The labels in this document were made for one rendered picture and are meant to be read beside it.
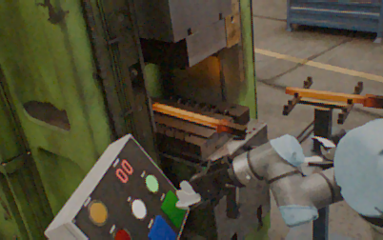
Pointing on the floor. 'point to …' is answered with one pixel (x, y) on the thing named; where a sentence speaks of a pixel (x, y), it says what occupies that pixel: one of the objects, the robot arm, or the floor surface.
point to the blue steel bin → (347, 14)
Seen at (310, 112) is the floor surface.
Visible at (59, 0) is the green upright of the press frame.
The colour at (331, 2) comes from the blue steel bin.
